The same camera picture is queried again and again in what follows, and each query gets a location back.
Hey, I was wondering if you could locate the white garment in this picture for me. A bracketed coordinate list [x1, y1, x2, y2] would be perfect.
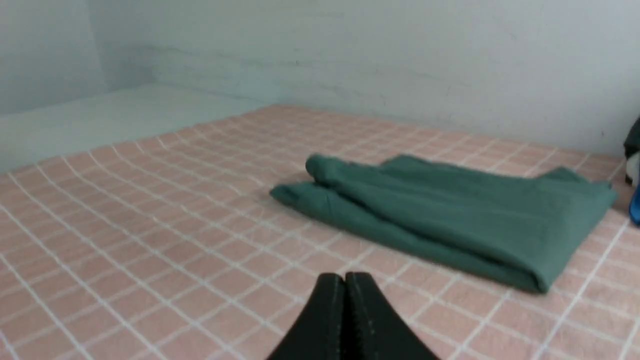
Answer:
[625, 152, 640, 187]

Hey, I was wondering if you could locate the pink checkered tablecloth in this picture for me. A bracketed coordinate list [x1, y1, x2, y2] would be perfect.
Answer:
[0, 105, 639, 360]

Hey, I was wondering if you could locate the dark grey garment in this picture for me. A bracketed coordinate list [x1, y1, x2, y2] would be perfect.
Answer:
[622, 116, 640, 159]

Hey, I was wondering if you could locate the green long-sleeved shirt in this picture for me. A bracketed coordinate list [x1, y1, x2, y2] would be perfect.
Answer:
[270, 153, 617, 294]

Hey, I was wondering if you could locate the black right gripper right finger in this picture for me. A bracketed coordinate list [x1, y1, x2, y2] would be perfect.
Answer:
[343, 272, 439, 360]

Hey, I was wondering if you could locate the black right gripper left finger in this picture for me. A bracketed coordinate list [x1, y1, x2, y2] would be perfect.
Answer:
[268, 273, 346, 360]

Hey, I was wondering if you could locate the blue garment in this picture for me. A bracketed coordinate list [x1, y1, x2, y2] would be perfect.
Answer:
[628, 185, 640, 227]

